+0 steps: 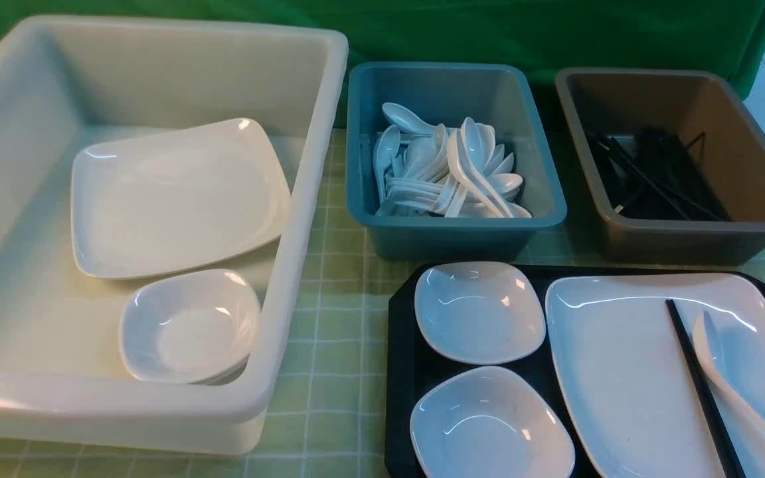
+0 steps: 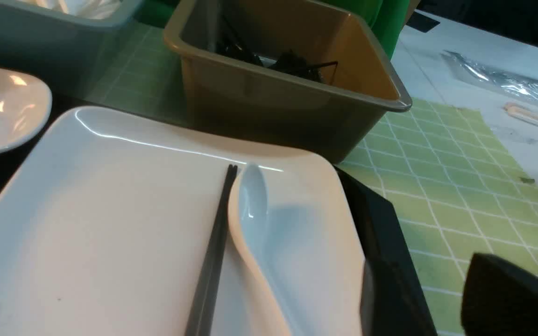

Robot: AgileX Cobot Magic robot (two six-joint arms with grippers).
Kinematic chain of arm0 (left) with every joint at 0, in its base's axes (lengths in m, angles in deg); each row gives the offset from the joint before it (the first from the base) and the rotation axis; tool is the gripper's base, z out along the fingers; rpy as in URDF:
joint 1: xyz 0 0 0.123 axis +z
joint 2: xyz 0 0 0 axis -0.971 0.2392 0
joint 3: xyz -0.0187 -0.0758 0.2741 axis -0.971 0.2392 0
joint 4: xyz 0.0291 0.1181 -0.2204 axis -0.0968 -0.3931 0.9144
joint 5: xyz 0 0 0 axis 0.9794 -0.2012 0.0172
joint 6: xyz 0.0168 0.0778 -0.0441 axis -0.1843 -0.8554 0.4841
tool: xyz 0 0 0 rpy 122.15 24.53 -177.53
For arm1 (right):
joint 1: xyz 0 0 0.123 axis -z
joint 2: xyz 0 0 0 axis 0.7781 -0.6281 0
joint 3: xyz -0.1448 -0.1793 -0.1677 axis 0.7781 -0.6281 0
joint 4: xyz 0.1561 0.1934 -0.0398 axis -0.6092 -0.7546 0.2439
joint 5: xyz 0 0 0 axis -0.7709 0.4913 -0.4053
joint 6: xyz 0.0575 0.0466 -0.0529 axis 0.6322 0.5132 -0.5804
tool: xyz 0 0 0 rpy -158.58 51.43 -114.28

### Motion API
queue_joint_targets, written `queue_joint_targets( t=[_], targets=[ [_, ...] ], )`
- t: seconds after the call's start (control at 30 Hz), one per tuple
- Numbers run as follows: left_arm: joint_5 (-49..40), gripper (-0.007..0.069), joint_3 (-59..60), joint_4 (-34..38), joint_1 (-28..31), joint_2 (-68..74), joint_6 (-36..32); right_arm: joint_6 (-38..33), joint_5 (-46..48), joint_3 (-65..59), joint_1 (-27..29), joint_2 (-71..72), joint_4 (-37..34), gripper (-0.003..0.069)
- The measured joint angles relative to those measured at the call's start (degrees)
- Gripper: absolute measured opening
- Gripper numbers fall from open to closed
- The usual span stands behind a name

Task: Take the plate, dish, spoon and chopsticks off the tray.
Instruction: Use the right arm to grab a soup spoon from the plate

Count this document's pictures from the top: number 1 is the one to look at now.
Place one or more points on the white bowl in tub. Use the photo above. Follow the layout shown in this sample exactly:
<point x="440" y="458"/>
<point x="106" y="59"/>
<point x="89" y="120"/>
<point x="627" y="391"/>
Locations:
<point x="195" y="328"/>

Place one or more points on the white spoon upright in pile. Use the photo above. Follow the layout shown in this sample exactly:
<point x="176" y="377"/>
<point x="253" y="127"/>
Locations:
<point x="473" y="189"/>

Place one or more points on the white bowl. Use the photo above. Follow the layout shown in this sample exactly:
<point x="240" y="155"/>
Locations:
<point x="195" y="328"/>
<point x="489" y="422"/>
<point x="479" y="313"/>

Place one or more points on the black serving tray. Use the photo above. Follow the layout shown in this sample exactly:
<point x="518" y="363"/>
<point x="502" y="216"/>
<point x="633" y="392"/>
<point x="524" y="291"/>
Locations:
<point x="414" y="368"/>

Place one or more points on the pile of white spoons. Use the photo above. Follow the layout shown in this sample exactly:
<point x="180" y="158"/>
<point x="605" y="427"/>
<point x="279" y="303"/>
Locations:
<point x="412" y="176"/>

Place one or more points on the green checkered tablecloth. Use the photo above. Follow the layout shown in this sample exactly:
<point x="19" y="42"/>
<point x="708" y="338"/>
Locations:
<point x="327" y="411"/>

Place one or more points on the white rice plate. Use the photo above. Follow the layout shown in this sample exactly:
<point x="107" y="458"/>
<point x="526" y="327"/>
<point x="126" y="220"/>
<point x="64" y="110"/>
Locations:
<point x="622" y="372"/>

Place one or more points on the pile of black chopsticks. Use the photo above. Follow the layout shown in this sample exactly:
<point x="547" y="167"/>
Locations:
<point x="655" y="176"/>

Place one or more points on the green backdrop cloth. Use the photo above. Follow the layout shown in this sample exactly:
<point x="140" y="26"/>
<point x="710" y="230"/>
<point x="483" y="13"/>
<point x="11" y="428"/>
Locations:
<point x="726" y="38"/>

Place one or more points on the teal plastic bin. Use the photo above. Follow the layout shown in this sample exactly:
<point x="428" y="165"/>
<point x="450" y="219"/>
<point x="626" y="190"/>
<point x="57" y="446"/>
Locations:
<point x="447" y="93"/>

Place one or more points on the black chopstick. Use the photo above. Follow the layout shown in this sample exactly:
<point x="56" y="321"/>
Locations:
<point x="731" y="465"/>

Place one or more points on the white spoon top of pile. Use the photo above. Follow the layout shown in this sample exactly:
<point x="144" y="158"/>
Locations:
<point x="406" y="120"/>

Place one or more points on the large white plastic tub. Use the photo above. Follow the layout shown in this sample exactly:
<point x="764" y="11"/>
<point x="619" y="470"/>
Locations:
<point x="67" y="82"/>

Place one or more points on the white square plate in tub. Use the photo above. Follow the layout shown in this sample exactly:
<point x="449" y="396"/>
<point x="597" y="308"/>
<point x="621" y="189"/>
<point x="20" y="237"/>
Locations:
<point x="176" y="200"/>

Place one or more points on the brown plastic bin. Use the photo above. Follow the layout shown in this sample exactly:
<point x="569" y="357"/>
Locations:
<point x="621" y="101"/>

